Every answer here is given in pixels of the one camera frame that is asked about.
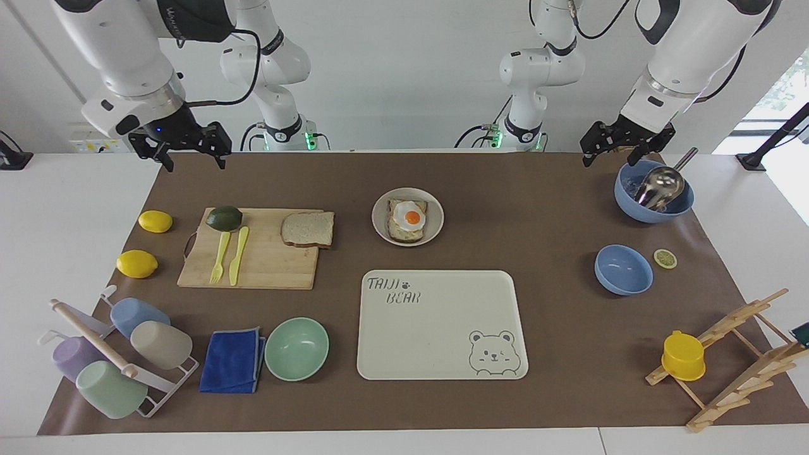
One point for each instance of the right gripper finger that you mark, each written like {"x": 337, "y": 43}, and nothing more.
{"x": 150, "y": 144}
{"x": 221, "y": 140}

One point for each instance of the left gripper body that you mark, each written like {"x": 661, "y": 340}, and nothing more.
{"x": 641, "y": 134}

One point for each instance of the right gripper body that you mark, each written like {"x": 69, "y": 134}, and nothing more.
{"x": 177, "y": 129}

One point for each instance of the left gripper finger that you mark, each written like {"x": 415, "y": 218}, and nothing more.
{"x": 600, "y": 136}
{"x": 643, "y": 153}

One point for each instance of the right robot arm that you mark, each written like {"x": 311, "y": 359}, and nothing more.
{"x": 120, "y": 44}

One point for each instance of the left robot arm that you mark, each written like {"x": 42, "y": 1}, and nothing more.
{"x": 689, "y": 50}

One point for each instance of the beige round plate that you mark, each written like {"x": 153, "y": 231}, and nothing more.
{"x": 381, "y": 221}

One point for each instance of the steel ladle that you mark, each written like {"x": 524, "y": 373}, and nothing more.
{"x": 660, "y": 184}

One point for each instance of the large blue bowl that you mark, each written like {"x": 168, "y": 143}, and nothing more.
{"x": 632, "y": 208}

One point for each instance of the yellow lemon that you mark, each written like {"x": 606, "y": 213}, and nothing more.
{"x": 136, "y": 264}
{"x": 155, "y": 221}

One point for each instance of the dark green avocado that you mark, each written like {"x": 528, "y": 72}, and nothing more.
{"x": 224, "y": 218}

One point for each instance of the lime slice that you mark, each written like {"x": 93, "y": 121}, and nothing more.
{"x": 665, "y": 258}

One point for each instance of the yellow-green plastic fork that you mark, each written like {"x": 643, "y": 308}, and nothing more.
{"x": 220, "y": 256}

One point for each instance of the yellow-green plastic knife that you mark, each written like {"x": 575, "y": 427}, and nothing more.
{"x": 238, "y": 256}

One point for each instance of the small blue bowl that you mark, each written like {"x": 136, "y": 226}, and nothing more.
{"x": 622, "y": 270}

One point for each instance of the plain bread slice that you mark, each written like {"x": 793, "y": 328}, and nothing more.
{"x": 308, "y": 229}

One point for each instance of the black stand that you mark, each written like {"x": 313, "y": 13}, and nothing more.
{"x": 14, "y": 158}
{"x": 774, "y": 136}

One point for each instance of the wooden cutting board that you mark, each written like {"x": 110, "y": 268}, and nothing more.
{"x": 278, "y": 265}

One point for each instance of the blue cup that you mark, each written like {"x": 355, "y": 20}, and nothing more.
{"x": 136, "y": 314}

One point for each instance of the beige cup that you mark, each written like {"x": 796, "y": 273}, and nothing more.
{"x": 163, "y": 344}

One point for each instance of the fried egg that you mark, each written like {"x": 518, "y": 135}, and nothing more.
{"x": 411, "y": 217}

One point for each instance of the toast with fried egg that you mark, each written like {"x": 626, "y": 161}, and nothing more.
{"x": 404, "y": 235}

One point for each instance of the yellow cup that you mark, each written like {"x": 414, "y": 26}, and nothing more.
{"x": 684, "y": 357}

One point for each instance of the green bowl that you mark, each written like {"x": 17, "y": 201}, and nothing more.
{"x": 297, "y": 349}

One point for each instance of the blue folded cloth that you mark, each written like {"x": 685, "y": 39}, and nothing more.
{"x": 231, "y": 363}

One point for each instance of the purple cup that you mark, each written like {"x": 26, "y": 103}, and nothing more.
{"x": 72, "y": 355}

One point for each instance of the white cup rack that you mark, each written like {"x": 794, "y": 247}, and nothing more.
{"x": 163, "y": 382}

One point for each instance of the dark green object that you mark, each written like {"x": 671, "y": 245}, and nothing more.
{"x": 801, "y": 333}

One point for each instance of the green cup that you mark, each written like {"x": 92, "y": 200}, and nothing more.
{"x": 110, "y": 392}

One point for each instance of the cream tray with bear print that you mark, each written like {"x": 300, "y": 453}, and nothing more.
{"x": 436, "y": 328}

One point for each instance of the wooden drying rack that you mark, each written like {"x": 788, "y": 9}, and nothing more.
{"x": 736, "y": 388}

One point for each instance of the white wall socket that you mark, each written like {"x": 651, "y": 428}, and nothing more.
{"x": 95, "y": 144}

